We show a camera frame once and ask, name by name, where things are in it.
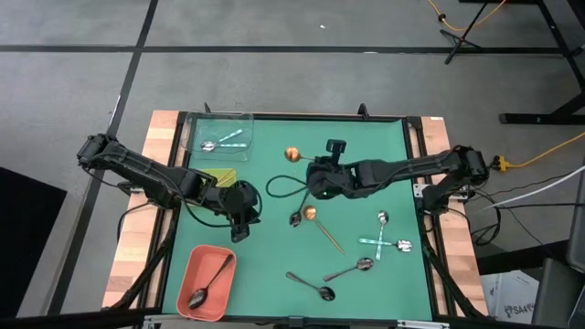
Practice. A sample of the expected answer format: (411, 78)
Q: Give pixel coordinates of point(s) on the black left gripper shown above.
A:
(233, 203)

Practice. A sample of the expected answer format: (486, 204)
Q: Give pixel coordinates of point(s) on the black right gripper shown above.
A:
(326, 180)

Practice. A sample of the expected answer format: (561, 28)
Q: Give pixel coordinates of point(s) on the long wooden spoon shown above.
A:
(310, 212)

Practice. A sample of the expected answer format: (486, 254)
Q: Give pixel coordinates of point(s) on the black spoon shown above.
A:
(326, 293)
(197, 299)
(294, 219)

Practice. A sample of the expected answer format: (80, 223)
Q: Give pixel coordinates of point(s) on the plain silver spoon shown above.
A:
(364, 263)

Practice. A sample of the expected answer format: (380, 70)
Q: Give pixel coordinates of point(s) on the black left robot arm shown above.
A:
(137, 166)

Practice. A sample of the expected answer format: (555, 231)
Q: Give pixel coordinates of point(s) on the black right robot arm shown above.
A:
(411, 169)

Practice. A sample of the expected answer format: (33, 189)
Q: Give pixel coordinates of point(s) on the yellow plastic bin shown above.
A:
(230, 181)

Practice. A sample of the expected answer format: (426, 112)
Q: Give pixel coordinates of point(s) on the orange plastic bin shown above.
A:
(192, 269)

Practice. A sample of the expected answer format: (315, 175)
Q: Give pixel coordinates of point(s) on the green table mat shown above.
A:
(256, 283)

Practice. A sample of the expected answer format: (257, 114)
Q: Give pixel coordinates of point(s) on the clear plastic bin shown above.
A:
(196, 123)

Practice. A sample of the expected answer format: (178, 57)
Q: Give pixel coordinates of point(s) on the wooden table side board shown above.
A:
(157, 128)
(457, 274)

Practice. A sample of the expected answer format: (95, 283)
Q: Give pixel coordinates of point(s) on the black tripod stand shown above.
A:
(460, 40)

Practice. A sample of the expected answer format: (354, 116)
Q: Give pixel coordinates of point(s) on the black floor mat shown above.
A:
(27, 237)

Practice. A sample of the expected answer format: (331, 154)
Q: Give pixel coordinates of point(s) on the white cardboard box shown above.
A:
(512, 292)

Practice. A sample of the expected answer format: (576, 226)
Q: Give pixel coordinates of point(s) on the black metal stand base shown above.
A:
(539, 119)

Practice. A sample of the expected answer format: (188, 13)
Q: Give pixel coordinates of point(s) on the grey plastic bin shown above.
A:
(557, 297)

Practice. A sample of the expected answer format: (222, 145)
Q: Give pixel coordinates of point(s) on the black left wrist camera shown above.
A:
(240, 234)

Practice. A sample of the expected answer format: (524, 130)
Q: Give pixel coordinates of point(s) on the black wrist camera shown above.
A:
(240, 234)
(336, 146)

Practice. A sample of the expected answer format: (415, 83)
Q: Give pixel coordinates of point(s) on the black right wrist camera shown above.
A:
(336, 146)

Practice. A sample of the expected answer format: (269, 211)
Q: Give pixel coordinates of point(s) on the black metal table frame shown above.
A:
(297, 117)

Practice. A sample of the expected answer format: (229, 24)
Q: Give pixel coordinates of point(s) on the black table-level camera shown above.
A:
(296, 322)

